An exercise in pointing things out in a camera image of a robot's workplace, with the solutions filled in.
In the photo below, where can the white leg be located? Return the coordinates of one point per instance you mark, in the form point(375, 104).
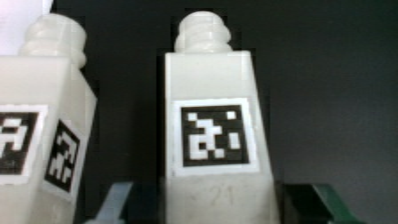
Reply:
point(46, 113)
point(218, 180)

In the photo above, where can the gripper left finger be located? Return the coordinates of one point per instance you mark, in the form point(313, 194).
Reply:
point(110, 210)

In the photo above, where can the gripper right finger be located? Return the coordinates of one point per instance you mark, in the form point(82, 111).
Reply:
point(313, 205)

